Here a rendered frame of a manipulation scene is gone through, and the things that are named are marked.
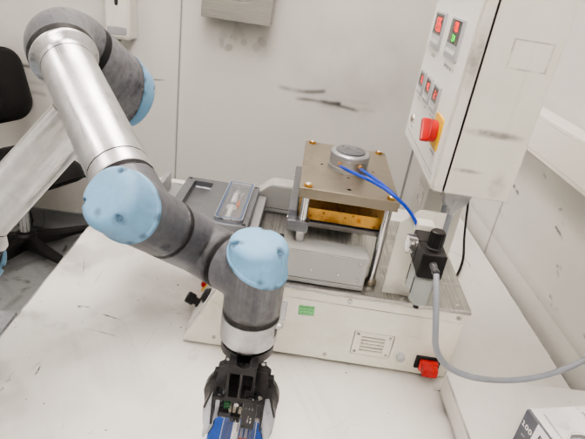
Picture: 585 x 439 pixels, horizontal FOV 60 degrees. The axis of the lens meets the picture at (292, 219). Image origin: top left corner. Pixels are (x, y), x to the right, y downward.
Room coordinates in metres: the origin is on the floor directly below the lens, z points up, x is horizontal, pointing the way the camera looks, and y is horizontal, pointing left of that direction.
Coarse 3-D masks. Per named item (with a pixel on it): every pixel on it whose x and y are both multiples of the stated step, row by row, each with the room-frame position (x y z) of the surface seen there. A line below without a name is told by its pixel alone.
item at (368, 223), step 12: (300, 204) 0.86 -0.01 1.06; (312, 204) 0.87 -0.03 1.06; (324, 204) 0.88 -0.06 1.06; (336, 204) 0.89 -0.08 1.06; (312, 216) 0.85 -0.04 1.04; (324, 216) 0.85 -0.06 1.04; (336, 216) 0.85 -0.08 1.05; (348, 216) 0.85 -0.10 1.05; (360, 216) 0.85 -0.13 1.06; (372, 216) 0.86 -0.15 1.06; (324, 228) 0.85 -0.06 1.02; (336, 228) 0.85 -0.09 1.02; (348, 228) 0.85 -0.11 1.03; (360, 228) 0.86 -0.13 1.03; (372, 228) 0.86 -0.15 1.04
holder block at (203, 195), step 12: (192, 180) 1.03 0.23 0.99; (204, 180) 1.04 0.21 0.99; (180, 192) 0.96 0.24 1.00; (192, 192) 1.00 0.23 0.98; (204, 192) 1.01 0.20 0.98; (216, 192) 0.99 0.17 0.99; (252, 192) 1.02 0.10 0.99; (192, 204) 0.95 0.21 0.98; (204, 204) 0.93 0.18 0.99; (216, 204) 0.94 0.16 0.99; (252, 204) 0.96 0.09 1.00; (216, 216) 0.88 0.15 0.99; (228, 228) 0.86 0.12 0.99; (240, 228) 0.86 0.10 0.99
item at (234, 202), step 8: (232, 184) 1.03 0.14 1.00; (240, 184) 1.04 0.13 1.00; (248, 184) 1.04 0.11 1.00; (232, 192) 0.98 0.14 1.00; (240, 192) 0.99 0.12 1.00; (248, 192) 1.00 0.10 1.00; (224, 200) 0.94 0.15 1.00; (232, 200) 0.94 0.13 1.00; (240, 200) 0.95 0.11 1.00; (248, 200) 0.96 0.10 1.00; (224, 208) 0.90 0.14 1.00; (232, 208) 0.91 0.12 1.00; (240, 208) 0.91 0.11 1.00; (224, 216) 0.87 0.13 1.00; (232, 216) 0.87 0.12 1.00; (240, 216) 0.88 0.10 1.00
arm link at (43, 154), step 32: (128, 64) 0.84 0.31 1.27; (128, 96) 0.83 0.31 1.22; (32, 128) 0.80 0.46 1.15; (64, 128) 0.79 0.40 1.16; (32, 160) 0.76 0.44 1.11; (64, 160) 0.79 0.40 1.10; (0, 192) 0.73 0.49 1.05; (32, 192) 0.76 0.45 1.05; (0, 224) 0.73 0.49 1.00; (0, 256) 0.75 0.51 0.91
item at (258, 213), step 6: (168, 174) 1.01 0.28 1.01; (162, 180) 0.98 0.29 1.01; (168, 180) 1.01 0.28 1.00; (168, 186) 1.01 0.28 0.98; (174, 186) 1.04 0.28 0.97; (180, 186) 1.05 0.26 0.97; (174, 192) 1.01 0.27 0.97; (264, 198) 1.06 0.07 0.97; (258, 204) 1.02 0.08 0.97; (264, 204) 1.02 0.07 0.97; (258, 210) 0.99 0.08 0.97; (264, 210) 1.03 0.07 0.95; (252, 216) 0.96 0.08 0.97; (258, 216) 0.96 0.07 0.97; (252, 222) 0.93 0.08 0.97; (258, 222) 0.93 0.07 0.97
